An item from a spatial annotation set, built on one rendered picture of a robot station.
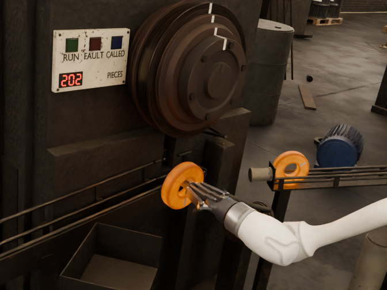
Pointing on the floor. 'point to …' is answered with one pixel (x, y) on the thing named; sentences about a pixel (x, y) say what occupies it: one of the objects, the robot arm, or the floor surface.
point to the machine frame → (95, 132)
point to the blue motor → (340, 148)
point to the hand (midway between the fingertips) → (183, 181)
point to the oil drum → (267, 71)
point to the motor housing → (235, 259)
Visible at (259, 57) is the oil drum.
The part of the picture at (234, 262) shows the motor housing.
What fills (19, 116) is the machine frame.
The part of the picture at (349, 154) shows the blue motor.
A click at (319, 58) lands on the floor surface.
